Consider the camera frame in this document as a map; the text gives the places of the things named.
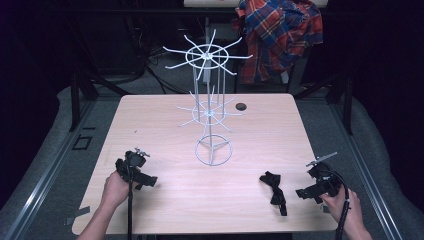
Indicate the black metal stand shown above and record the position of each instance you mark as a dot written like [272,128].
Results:
[340,96]
[78,100]

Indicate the aluminium floor rail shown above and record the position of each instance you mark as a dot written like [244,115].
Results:
[43,176]
[363,166]

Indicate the red blue plaid shirt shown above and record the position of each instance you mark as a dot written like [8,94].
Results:
[278,36]

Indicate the grey tape strip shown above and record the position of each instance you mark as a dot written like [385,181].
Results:
[78,214]

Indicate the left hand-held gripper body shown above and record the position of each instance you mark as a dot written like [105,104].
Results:
[134,160]

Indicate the person's left hand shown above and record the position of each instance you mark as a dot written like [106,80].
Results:
[115,190]

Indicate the person's right hand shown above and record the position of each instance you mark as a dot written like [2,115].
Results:
[343,208]

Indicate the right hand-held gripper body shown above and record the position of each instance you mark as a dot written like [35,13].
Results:
[322,178]

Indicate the black bow tie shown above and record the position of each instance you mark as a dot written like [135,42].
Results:
[276,191]

